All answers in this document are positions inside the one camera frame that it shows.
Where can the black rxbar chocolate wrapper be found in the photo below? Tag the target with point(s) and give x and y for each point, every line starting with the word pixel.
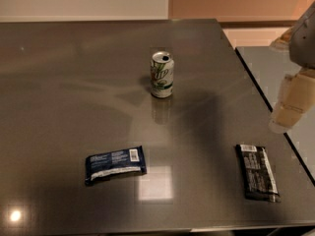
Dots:
pixel 258 178

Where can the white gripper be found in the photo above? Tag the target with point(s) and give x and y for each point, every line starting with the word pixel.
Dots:
pixel 303 44

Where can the grey side table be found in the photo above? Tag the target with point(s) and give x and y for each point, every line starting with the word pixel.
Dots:
pixel 268 68

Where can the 7up soda can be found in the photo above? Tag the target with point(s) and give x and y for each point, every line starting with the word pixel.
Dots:
pixel 162 73

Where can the blue rxbar wrapper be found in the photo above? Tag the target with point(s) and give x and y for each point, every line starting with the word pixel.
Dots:
pixel 112 163

